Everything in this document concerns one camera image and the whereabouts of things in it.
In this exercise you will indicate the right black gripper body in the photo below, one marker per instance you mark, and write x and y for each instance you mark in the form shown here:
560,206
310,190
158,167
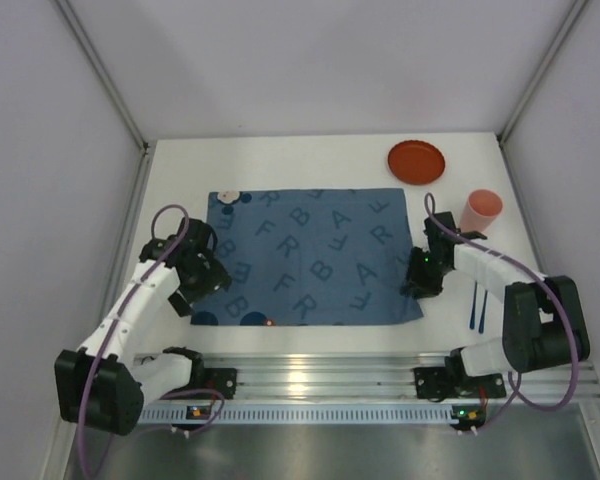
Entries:
419,280

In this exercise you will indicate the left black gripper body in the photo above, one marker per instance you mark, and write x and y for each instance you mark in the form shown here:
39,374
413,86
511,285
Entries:
206,282

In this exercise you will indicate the red round plate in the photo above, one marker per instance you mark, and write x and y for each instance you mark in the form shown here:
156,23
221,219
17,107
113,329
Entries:
416,162

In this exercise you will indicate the blue letter-print placemat cloth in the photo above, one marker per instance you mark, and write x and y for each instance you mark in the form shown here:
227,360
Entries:
328,257

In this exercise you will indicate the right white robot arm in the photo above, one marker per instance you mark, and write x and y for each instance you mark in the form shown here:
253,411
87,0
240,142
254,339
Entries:
543,323

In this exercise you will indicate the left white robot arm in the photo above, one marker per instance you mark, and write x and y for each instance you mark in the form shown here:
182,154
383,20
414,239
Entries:
98,385

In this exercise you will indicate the blue spoon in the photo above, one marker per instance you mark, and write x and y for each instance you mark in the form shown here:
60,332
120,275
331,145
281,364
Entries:
482,318

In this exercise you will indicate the pink plastic cup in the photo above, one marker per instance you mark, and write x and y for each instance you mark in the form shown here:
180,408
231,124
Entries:
482,207

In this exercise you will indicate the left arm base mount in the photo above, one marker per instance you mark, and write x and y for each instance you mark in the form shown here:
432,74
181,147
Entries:
213,380

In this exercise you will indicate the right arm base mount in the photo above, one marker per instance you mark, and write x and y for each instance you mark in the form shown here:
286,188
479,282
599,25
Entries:
436,384

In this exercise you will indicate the aluminium mounting rail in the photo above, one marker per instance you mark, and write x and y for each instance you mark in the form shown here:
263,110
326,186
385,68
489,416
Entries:
371,377

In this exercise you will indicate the perforated cable tray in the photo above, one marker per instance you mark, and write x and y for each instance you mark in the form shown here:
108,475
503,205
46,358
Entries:
297,414

